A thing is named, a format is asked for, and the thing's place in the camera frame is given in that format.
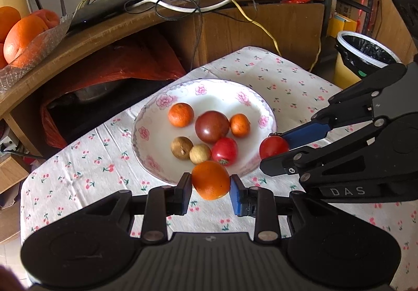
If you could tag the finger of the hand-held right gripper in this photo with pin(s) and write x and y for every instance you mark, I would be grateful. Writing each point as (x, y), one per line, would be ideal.
(287, 164)
(307, 133)

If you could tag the wooden tv stand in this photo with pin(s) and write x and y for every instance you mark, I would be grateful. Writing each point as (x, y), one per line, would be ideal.
(294, 26)

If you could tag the large orange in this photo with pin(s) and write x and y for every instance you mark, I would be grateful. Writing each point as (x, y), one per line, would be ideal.
(24, 39)
(7, 22)

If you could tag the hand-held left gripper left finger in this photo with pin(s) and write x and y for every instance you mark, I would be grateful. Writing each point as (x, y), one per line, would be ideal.
(186, 193)

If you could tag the large dark red tomato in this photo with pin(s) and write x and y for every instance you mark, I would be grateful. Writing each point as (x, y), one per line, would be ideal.
(212, 127)

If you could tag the dark metal pot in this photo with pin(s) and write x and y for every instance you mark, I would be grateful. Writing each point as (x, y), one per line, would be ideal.
(94, 92)

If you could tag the red-orange round fruit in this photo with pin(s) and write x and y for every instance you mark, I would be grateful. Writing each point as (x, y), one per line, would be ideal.
(49, 18)

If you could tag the small brown longan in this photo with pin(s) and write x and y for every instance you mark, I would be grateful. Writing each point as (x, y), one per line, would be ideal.
(181, 147)
(200, 154)

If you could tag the yellow trash bin black bag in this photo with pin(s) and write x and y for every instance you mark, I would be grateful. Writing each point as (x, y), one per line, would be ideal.
(365, 53)

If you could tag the white floral bowl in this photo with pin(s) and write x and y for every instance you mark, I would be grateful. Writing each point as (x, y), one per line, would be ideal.
(228, 98)

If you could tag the small mandarin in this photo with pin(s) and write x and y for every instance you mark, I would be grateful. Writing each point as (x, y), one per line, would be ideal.
(240, 125)

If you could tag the small red tomato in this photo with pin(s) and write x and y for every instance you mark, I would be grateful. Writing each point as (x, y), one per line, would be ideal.
(224, 151)
(273, 147)

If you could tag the glass fruit dish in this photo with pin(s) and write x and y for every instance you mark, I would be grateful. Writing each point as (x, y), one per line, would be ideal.
(39, 49)

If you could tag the orange persimmon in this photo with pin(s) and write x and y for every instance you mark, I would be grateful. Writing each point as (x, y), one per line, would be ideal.
(210, 180)

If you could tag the red plastic bag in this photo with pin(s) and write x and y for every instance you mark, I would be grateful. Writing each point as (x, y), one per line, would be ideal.
(130, 59)

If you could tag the large mandarin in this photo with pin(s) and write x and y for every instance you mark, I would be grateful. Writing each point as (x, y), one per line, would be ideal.
(181, 114)

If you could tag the wooden cabinet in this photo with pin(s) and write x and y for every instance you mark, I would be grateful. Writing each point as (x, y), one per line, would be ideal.
(392, 33)

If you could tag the yellow cardboard box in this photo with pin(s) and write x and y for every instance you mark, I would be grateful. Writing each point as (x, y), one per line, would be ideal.
(339, 25)

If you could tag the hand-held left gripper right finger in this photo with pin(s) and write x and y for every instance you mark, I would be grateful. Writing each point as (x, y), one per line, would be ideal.
(235, 197)

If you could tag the cherry print tablecloth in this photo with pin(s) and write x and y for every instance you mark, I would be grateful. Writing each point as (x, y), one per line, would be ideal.
(98, 173)

